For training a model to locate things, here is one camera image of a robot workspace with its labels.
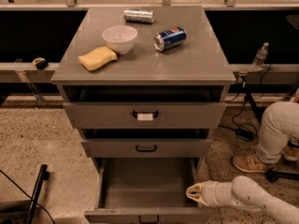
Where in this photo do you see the black chair base leg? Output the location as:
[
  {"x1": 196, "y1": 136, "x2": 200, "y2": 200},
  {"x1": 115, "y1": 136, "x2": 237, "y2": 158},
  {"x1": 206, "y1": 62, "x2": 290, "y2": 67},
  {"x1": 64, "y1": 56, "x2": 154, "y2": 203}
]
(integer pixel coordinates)
[{"x1": 265, "y1": 171, "x2": 299, "y2": 183}]

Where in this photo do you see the grey bottom drawer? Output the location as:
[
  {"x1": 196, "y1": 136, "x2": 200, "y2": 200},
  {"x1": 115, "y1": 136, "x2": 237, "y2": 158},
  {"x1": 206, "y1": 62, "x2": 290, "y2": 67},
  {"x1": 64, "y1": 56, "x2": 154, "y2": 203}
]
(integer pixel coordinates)
[{"x1": 85, "y1": 158, "x2": 210, "y2": 224}]

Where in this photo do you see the black stand leg left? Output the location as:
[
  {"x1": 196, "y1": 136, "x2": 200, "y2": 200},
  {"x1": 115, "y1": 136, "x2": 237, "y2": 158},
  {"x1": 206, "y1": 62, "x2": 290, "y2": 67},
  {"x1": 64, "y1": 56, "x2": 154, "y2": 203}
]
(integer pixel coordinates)
[{"x1": 22, "y1": 164, "x2": 50, "y2": 224}]

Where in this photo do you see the blue pepsi can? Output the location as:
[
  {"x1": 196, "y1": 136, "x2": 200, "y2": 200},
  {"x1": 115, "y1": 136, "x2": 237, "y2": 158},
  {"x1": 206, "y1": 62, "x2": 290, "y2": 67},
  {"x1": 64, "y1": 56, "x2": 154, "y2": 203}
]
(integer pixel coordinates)
[{"x1": 153, "y1": 27, "x2": 187, "y2": 52}]

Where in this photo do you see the grey middle drawer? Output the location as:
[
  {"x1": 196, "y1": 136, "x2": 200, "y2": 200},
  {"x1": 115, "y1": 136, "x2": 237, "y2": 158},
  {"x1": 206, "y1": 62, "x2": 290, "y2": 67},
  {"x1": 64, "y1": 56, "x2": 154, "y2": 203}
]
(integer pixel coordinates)
[{"x1": 81, "y1": 139, "x2": 211, "y2": 158}]

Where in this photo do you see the tan sneaker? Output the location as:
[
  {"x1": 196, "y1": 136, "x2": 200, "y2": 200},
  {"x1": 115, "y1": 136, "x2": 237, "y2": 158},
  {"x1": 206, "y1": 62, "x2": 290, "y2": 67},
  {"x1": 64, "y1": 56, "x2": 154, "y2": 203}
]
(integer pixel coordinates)
[
  {"x1": 282, "y1": 146, "x2": 299, "y2": 161},
  {"x1": 232, "y1": 153, "x2": 277, "y2": 174}
]

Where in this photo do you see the black yellow tape measure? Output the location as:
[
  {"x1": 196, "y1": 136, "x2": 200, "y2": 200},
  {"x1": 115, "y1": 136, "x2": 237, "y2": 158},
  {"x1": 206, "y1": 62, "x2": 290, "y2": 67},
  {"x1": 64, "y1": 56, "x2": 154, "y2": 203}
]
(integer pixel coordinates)
[{"x1": 33, "y1": 57, "x2": 48, "y2": 70}]

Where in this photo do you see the person's leg in light trousers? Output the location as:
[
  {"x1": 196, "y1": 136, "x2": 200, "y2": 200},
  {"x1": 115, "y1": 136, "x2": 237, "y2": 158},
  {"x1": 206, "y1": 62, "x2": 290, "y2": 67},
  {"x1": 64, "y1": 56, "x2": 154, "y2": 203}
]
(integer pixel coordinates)
[{"x1": 257, "y1": 102, "x2": 299, "y2": 164}]

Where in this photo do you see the silver can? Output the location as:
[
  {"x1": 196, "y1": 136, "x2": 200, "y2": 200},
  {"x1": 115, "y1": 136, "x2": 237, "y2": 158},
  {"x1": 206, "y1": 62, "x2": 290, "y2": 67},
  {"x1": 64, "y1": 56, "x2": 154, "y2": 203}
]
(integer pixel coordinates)
[{"x1": 123, "y1": 8, "x2": 154, "y2": 23}]

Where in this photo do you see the black power adapter with cable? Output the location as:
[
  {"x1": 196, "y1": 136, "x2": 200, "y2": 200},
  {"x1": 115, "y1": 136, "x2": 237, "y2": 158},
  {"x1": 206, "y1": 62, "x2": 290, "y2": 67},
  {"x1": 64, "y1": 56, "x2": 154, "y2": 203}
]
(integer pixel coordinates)
[{"x1": 221, "y1": 88, "x2": 258, "y2": 141}]

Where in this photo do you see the grey top drawer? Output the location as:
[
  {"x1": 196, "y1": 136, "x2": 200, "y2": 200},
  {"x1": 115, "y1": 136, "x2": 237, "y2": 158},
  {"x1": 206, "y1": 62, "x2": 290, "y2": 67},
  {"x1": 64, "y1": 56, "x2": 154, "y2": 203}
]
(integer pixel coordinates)
[{"x1": 64, "y1": 103, "x2": 225, "y2": 129}]

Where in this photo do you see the yellow sponge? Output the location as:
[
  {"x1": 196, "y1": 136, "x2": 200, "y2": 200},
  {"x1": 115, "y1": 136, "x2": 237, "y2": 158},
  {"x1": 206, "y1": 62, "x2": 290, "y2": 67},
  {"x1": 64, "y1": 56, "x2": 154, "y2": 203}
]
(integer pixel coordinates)
[{"x1": 78, "y1": 46, "x2": 117, "y2": 72}]

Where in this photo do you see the grey drawer cabinet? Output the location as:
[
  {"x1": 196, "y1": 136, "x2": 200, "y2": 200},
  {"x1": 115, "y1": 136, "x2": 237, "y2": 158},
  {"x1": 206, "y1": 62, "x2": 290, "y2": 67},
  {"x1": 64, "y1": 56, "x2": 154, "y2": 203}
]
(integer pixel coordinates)
[{"x1": 50, "y1": 5, "x2": 236, "y2": 173}]

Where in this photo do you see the black tripod leg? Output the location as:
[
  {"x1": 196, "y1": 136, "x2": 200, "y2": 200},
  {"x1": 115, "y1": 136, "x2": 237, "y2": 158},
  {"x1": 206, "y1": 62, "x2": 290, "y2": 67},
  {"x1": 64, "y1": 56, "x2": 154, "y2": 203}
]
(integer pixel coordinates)
[{"x1": 238, "y1": 73, "x2": 262, "y2": 122}]

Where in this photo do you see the white bowl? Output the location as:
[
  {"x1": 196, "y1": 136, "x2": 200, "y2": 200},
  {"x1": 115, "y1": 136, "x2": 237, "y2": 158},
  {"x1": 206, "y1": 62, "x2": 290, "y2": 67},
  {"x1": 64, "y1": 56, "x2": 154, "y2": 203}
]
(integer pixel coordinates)
[{"x1": 102, "y1": 25, "x2": 137, "y2": 54}]

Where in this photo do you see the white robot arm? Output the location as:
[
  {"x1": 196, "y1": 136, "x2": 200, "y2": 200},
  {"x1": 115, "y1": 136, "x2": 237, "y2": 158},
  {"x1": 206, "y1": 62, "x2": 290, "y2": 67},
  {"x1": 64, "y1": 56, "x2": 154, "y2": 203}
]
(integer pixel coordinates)
[{"x1": 186, "y1": 175, "x2": 299, "y2": 224}]

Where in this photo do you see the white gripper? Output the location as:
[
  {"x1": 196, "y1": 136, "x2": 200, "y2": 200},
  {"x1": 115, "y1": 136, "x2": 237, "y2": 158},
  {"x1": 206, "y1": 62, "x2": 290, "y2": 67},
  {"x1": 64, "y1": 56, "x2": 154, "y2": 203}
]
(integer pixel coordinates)
[{"x1": 186, "y1": 180, "x2": 233, "y2": 207}]

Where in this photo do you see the clear plastic water bottle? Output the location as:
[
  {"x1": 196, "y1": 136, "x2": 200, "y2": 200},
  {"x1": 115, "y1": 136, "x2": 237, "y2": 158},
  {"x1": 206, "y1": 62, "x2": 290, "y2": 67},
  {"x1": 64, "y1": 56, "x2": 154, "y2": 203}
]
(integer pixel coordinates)
[{"x1": 252, "y1": 42, "x2": 269, "y2": 71}]

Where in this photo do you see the grey drawer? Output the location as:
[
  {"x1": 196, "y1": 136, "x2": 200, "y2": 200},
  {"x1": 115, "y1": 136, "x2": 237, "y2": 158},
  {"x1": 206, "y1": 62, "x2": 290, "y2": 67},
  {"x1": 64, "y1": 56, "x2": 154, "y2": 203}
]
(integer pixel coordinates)
[
  {"x1": 64, "y1": 103, "x2": 225, "y2": 129},
  {"x1": 85, "y1": 158, "x2": 210, "y2": 224},
  {"x1": 81, "y1": 139, "x2": 211, "y2": 158}
]

